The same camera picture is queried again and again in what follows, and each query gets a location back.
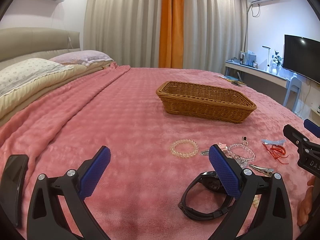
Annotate red string cord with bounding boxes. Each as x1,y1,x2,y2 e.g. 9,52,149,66
261,142,290,165

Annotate light blue hair clip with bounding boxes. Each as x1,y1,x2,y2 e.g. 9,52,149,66
261,139,286,146

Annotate silver alligator hair clip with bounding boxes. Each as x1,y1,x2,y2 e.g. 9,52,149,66
249,164,274,177

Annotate clear crystal bracelet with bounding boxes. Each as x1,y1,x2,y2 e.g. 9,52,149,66
226,142,256,162

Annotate black smart watch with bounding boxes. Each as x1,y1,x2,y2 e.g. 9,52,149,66
178,171,234,221

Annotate pink bow hair clip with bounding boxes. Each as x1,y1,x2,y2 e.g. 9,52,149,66
200,143,228,156

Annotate clear beaded bracelet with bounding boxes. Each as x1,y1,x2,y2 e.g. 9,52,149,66
170,139,199,159

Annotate person's right hand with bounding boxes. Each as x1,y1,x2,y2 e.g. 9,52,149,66
297,176,316,226

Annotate light blue chair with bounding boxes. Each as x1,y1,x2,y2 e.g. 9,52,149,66
283,73,302,112

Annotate white desk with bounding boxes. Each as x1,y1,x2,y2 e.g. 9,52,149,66
225,60,289,88

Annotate black television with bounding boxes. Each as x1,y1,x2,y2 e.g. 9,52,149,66
283,35,320,83

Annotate white desk lamp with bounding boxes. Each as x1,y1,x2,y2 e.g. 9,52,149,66
262,46,271,72

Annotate white vase with plant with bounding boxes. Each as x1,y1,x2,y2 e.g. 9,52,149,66
270,50,283,75

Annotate brown wicker basket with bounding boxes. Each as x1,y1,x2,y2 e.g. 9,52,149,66
156,81,257,124

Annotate booklets on bed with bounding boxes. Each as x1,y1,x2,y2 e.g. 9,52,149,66
219,75,246,87

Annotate items on desk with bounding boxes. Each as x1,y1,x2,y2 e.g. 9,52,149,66
231,50,257,68

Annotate beige folded quilt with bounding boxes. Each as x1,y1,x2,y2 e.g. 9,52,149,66
1,62,112,125

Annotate pink bed blanket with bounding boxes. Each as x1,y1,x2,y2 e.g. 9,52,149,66
1,66,311,239

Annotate white floral pillow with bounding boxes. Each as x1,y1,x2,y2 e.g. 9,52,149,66
1,58,74,96

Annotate lilac pillow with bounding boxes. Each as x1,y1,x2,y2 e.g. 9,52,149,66
50,50,113,67

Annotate beige padded headboard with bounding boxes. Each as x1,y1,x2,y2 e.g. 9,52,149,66
1,27,81,61

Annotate orange curtain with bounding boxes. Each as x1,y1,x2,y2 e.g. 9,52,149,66
158,0,184,69

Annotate beige curtain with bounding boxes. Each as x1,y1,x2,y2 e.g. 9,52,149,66
84,0,247,73

